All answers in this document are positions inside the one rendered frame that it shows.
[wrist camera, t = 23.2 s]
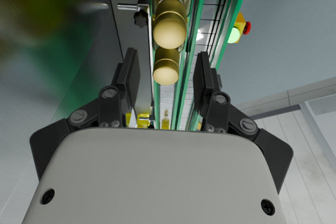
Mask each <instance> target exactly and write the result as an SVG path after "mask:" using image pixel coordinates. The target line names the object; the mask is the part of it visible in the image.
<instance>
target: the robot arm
mask: <svg viewBox="0 0 336 224"><path fill-rule="evenodd" d="M140 78H141V71H140V63H139V55H138V50H137V49H135V47H128V48H127V51H126V54H125V57H124V60H123V63H118V64H117V67H116V70H115V73H114V76H113V79H112V82H111V85H108V86H105V87H103V88H102V89H101V90H100V91H99V95H98V97H97V98H96V99H94V100H92V101H90V102H89V103H87V104H85V105H83V106H81V107H80V108H78V109H76V110H75V111H73V112H72V113H71V114H70V115H69V117H68V118H66V119H65V118H62V119H60V120H58V121H56V122H54V123H52V124H50V125H48V126H45V127H43V128H41V129H39V130H37V131H35V132H34V133H33V134H32V135H31V136H30V138H29V144H30V148H31V152H32V156H33V160H34V164H35V168H36V173H37V177H38V181H39V184H38V186H37V188H36V190H35V193H34V195H33V197H32V200H31V202H30V204H29V207H28V209H27V212H26V214H25V216H24V219H23V221H22V223H21V224H286V220H285V217H284V213H283V209H282V206H281V202H280V199H279V193H280V191H281V188H282V185H283V183H284V180H285V177H286V175H287V172H288V169H289V166H290V164H291V161H292V158H293V156H294V151H293V149H292V147H291V146H290V145H289V144H288V143H286V142H285V141H283V140H281V139H280V138H278V137H276V136H275V135H273V134H271V133H270V132H268V131H266V130H265V129H263V128H261V129H260V128H259V127H258V126H257V124H256V122H255V121H254V120H253V119H251V118H250V117H248V116H247V115H246V114H244V113H243V112H242V111H240V110H239V109H237V108H236V107H235V106H233V105H232V104H231V98H230V96H229V95H228V94H226V93H225V92H223V91H221V90H220V85H219V80H218V75H217V70H216V68H212V67H211V66H210V60H209V54H208V52H207V51H201V52H200V53H198V54H197V59H196V63H195V68H194V73H193V79H192V80H193V94H194V108H195V111H197V115H200V116H201V117H202V123H201V127H200V131H192V130H175V129H155V128H134V127H127V119H126V113H128V112H131V111H132V108H135V104H136V99H137V94H138V88H139V83H140Z"/></svg>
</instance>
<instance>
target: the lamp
mask: <svg viewBox="0 0 336 224"><path fill-rule="evenodd" d="M239 37H240V33H239V30H238V28H237V27H235V26H234V27H233V29H232V31H231V34H230V37H229V39H228V43H234V42H236V41H237V40H238V39H239Z"/></svg>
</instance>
